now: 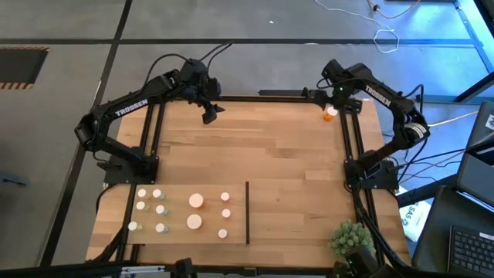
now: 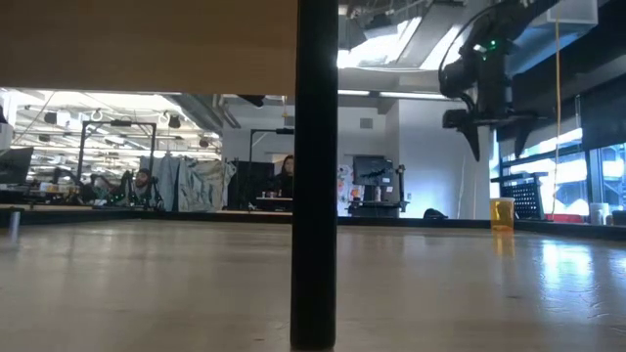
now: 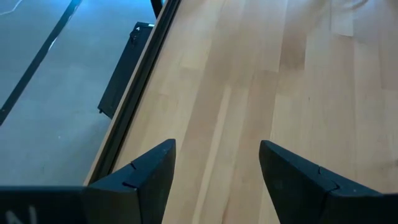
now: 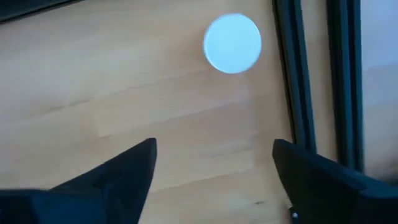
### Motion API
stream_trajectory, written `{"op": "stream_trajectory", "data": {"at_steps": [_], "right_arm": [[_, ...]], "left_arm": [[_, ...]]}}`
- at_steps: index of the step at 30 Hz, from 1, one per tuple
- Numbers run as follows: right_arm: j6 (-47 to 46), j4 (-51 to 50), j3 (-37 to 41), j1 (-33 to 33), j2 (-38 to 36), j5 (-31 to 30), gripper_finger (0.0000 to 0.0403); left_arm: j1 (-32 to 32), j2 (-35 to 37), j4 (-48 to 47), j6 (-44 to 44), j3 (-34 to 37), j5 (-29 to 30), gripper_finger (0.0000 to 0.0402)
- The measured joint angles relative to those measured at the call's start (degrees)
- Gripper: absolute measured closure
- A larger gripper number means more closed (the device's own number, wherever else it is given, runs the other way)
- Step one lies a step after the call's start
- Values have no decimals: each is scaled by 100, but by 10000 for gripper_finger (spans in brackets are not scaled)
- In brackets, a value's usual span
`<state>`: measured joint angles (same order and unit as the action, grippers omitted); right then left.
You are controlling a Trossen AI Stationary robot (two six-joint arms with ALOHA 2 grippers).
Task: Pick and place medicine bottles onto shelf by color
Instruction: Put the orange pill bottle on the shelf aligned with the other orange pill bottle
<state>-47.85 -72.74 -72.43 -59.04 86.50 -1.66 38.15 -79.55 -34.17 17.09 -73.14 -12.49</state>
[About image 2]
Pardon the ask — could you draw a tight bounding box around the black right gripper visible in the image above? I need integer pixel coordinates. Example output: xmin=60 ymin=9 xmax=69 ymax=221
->
xmin=459 ymin=52 xmax=540 ymax=162

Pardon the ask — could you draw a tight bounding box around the large orange pill bottle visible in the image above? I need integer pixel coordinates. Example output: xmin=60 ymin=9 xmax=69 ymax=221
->
xmin=489 ymin=197 xmax=516 ymax=232

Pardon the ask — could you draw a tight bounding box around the black perforated cart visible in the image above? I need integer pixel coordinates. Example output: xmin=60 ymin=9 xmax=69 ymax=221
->
xmin=490 ymin=170 xmax=550 ymax=221

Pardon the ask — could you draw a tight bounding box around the ceiling strip light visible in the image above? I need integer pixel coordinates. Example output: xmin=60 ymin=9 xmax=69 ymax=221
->
xmin=337 ymin=89 xmax=466 ymax=102

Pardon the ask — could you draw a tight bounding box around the red tray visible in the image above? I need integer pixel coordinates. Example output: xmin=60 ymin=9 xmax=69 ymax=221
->
xmin=546 ymin=212 xmax=591 ymax=224

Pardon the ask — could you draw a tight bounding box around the white bucket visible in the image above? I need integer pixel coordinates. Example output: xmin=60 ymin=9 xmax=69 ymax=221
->
xmin=588 ymin=200 xmax=613 ymax=226

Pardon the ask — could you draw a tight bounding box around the black display screen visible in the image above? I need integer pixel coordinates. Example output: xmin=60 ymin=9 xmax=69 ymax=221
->
xmin=351 ymin=154 xmax=395 ymax=188

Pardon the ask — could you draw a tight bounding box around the black equipment stand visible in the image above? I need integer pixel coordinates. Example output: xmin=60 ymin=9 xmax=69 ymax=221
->
xmin=347 ymin=163 xmax=410 ymax=219

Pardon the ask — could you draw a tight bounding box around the white colourful poster board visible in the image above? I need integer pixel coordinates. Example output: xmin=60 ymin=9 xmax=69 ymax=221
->
xmin=336 ymin=164 xmax=354 ymax=216

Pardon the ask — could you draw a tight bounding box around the person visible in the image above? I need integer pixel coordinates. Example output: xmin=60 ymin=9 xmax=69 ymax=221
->
xmin=271 ymin=154 xmax=295 ymax=199
xmin=127 ymin=167 xmax=162 ymax=209

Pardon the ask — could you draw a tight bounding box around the black background partition panel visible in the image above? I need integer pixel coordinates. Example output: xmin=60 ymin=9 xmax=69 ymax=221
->
xmin=227 ymin=159 xmax=276 ymax=210

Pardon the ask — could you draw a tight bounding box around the pale hanging cloth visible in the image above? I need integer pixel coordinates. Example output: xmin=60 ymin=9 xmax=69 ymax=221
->
xmin=154 ymin=154 xmax=237 ymax=213

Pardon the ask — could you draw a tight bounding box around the black monitor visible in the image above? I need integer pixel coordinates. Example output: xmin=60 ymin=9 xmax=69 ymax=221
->
xmin=0 ymin=146 xmax=35 ymax=187

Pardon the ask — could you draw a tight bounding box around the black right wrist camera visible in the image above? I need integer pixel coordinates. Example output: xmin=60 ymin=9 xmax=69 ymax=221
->
xmin=442 ymin=108 xmax=470 ymax=131

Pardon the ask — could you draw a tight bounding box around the yellow hanging cord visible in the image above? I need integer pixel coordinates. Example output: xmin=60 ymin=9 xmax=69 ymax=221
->
xmin=551 ymin=0 xmax=562 ymax=221

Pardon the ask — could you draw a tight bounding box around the silver ventilation duct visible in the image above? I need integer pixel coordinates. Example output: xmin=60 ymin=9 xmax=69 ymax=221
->
xmin=336 ymin=0 xmax=599 ymax=79

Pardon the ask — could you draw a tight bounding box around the black background gantry frame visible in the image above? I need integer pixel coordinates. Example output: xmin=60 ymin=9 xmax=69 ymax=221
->
xmin=247 ymin=127 xmax=296 ymax=197
xmin=73 ymin=119 xmax=158 ymax=193

